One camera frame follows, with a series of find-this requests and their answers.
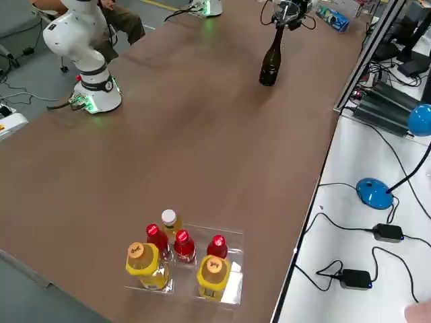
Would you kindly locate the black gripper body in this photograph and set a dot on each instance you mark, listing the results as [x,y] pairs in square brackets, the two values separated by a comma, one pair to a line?
[304,6]

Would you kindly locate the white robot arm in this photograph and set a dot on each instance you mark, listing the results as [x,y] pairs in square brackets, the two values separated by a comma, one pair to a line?
[67,37]
[212,6]

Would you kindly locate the dark glass bottle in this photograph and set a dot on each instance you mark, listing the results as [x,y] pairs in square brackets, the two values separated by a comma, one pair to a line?
[269,64]

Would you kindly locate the clear acrylic bottle shelf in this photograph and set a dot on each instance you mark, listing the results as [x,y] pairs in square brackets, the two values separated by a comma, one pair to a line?
[232,242]

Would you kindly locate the white-capped yellow tea bottle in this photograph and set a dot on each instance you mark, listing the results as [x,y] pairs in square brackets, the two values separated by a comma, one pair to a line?
[168,217]

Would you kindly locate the red drink bottle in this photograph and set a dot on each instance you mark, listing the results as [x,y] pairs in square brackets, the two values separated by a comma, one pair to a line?
[156,239]
[217,245]
[184,249]

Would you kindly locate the yellow bottle orange cap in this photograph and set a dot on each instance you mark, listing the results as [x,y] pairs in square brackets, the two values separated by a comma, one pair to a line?
[141,266]
[213,276]

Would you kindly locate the teal snack box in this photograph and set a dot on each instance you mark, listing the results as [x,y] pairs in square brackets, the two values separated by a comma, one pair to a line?
[323,11]

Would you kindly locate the blue cookie box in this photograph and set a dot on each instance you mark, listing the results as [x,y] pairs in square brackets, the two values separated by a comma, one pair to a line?
[338,20]

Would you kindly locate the black monitor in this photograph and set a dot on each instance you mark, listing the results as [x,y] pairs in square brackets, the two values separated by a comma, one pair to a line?
[414,40]

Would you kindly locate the black power supply unit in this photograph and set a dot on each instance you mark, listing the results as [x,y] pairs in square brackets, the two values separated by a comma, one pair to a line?
[384,116]
[394,96]

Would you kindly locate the person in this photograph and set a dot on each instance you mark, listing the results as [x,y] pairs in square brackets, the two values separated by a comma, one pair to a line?
[128,23]

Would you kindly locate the blue desk lamp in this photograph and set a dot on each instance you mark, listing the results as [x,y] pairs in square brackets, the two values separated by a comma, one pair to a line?
[373,193]

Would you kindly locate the black power adapter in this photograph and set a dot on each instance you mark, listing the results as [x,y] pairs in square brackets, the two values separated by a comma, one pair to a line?
[387,233]
[355,279]

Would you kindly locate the white cart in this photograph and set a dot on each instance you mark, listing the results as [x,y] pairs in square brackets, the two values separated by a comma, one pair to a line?
[11,122]

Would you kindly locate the aluminium frame post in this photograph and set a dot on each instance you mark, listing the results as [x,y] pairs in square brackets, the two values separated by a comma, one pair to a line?
[365,60]

